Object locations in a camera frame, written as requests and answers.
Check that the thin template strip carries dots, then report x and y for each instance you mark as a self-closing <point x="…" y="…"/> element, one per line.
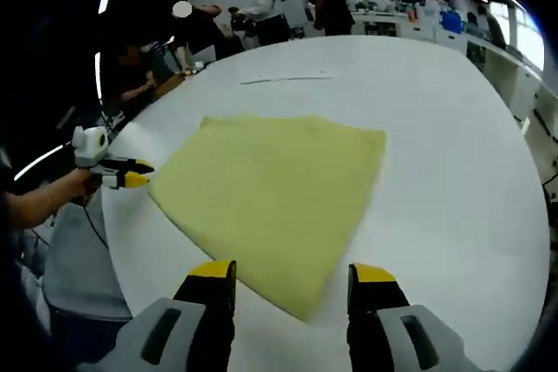
<point x="287" y="79"/>

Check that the yellow garment with dark sleeves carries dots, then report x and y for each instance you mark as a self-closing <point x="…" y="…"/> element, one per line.
<point x="270" y="198"/>

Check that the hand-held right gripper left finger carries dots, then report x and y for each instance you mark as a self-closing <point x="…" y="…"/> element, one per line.
<point x="183" y="337"/>

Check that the white counter cabinets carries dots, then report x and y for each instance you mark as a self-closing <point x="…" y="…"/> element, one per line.
<point x="501" y="71"/>

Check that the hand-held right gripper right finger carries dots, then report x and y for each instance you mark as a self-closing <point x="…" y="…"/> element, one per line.
<point x="392" y="341"/>

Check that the grey mesh chair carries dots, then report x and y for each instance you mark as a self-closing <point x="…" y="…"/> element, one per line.
<point x="83" y="267"/>

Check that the person's left hand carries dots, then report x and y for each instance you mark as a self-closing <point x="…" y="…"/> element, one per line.
<point x="83" y="187"/>

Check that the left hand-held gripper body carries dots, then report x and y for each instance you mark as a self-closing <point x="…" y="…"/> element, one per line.
<point x="89" y="145"/>

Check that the blue storage bin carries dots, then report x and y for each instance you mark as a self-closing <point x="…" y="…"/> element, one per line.
<point x="451" y="22"/>

